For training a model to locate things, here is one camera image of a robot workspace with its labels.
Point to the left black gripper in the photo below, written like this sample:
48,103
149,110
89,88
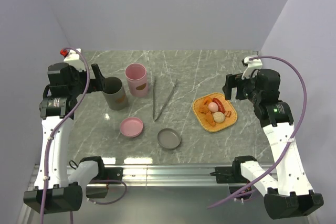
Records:
96,84

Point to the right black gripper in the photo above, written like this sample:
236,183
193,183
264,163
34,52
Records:
231,81

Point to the pink egg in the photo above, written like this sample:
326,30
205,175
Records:
213,107

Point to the white steamed bun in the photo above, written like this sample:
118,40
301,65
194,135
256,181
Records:
219,117

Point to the orange fried piece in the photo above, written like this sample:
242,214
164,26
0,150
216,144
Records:
203,109

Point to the fried chicken nugget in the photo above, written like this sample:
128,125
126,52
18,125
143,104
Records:
209,119

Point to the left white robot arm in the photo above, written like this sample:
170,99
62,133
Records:
54,189

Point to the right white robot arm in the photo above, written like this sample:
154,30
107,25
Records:
285,187

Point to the grey cylindrical container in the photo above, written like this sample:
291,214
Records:
114,93

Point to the red sausage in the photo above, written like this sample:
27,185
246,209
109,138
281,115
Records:
219,104

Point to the pink cylindrical container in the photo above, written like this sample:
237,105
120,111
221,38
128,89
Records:
136,75

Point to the woven bamboo tray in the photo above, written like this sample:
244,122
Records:
230,113

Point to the pink round lid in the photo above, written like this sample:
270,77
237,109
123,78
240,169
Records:
131,127

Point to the grey round lid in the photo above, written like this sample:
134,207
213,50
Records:
168,138

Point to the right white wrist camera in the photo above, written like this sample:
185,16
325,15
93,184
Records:
251,65

